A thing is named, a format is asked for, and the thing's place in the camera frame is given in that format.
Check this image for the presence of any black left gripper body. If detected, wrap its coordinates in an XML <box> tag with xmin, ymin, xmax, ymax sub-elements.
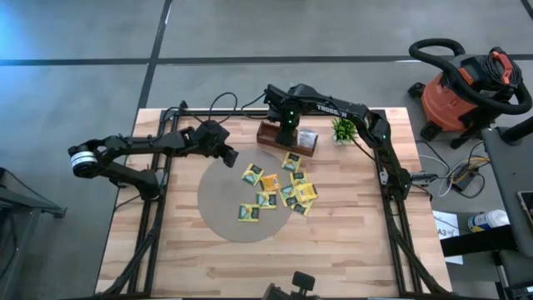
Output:
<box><xmin>179</xmin><ymin>127</ymin><xmax>229</xmax><ymax>158</ymax></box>

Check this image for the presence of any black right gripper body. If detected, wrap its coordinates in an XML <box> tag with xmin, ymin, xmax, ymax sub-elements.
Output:
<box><xmin>279</xmin><ymin>103</ymin><xmax>301</xmax><ymax>133</ymax></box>

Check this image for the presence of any orange white tea packet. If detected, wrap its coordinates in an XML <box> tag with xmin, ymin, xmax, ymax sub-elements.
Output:
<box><xmin>297</xmin><ymin>128</ymin><xmax>319</xmax><ymax>150</ymax></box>

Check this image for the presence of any yellow tea packet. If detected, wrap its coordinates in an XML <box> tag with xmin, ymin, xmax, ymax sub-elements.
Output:
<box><xmin>259</xmin><ymin>173</ymin><xmax>282</xmax><ymax>193</ymax></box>
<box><xmin>294</xmin><ymin>182</ymin><xmax>319</xmax><ymax>203</ymax></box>

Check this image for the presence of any wooden tea organizer box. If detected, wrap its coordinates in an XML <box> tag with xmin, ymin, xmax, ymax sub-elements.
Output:
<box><xmin>256</xmin><ymin>120</ymin><xmax>319</xmax><ymax>158</ymax></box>

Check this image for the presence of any round grey mat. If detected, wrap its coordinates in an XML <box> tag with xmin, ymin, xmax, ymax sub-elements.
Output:
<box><xmin>197</xmin><ymin>148</ymin><xmax>295</xmax><ymax>243</ymax></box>

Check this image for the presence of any green plant in white pot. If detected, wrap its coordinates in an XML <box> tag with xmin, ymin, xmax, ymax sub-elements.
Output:
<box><xmin>331</xmin><ymin>117</ymin><xmax>358</xmax><ymax>146</ymax></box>

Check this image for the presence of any black device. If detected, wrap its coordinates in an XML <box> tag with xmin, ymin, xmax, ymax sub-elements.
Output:
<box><xmin>262</xmin><ymin>270</ymin><xmax>320</xmax><ymax>300</ymax></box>

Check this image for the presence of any black metal stand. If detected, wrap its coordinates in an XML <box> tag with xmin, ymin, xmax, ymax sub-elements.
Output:
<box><xmin>0</xmin><ymin>166</ymin><xmax>67</xmax><ymax>300</ymax></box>

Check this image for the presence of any orange shop vacuum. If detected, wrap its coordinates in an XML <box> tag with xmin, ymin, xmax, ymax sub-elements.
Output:
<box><xmin>406</xmin><ymin>46</ymin><xmax>526</xmax><ymax>138</ymax></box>

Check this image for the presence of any white paper sheet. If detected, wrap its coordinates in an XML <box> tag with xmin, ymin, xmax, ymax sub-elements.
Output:
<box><xmin>431</xmin><ymin>210</ymin><xmax>464</xmax><ymax>266</ymax></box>

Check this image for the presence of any black power adapter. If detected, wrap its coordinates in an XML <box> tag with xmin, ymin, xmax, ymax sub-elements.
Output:
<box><xmin>451</xmin><ymin>168</ymin><xmax>480</xmax><ymax>193</ymax></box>

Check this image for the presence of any black shelf bar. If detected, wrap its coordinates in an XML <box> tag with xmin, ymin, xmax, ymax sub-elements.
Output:
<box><xmin>440</xmin><ymin>224</ymin><xmax>517</xmax><ymax>258</ymax></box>

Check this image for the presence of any white wipes canister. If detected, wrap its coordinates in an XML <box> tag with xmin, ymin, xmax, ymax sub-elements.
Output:
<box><xmin>467</xmin><ymin>209</ymin><xmax>511</xmax><ymax>233</ymax></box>

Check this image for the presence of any grey desk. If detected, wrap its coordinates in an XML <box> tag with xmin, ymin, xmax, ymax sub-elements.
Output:
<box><xmin>481</xmin><ymin>124</ymin><xmax>533</xmax><ymax>259</ymax></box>

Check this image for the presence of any black padded bar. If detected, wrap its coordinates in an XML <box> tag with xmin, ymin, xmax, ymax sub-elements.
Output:
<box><xmin>501</xmin><ymin>116</ymin><xmax>533</xmax><ymax>143</ymax></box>

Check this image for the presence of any smartphone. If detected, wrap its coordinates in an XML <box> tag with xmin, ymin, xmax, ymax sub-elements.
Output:
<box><xmin>517</xmin><ymin>190</ymin><xmax>533</xmax><ymax>228</ymax></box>

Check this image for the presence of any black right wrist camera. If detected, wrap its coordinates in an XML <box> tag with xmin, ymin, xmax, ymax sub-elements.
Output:
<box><xmin>264</xmin><ymin>84</ymin><xmax>289</xmax><ymax>122</ymax></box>

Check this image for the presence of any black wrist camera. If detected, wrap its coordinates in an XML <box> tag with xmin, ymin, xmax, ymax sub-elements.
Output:
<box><xmin>264</xmin><ymin>84</ymin><xmax>289</xmax><ymax>122</ymax></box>
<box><xmin>197</xmin><ymin>119</ymin><xmax>232</xmax><ymax>147</ymax></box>

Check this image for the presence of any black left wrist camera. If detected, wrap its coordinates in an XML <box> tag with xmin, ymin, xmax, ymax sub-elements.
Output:
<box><xmin>197</xmin><ymin>119</ymin><xmax>232</xmax><ymax>147</ymax></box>

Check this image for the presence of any black aluminium table frame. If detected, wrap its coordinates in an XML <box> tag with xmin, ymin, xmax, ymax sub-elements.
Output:
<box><xmin>97</xmin><ymin>99</ymin><xmax>453</xmax><ymax>300</ymax></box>

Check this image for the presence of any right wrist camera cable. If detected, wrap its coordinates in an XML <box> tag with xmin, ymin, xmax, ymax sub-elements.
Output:
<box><xmin>240</xmin><ymin>92</ymin><xmax>271</xmax><ymax>122</ymax></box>

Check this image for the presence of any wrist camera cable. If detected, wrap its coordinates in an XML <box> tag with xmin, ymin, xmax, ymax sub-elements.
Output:
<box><xmin>240</xmin><ymin>92</ymin><xmax>271</xmax><ymax>122</ymax></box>
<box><xmin>207</xmin><ymin>92</ymin><xmax>239</xmax><ymax>126</ymax></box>

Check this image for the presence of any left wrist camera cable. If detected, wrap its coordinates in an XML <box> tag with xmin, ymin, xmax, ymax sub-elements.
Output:
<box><xmin>207</xmin><ymin>92</ymin><xmax>239</xmax><ymax>126</ymax></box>

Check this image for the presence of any black vacuum hose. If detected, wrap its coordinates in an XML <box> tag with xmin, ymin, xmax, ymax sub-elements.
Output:
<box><xmin>408</xmin><ymin>37</ymin><xmax>533</xmax><ymax>116</ymax></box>

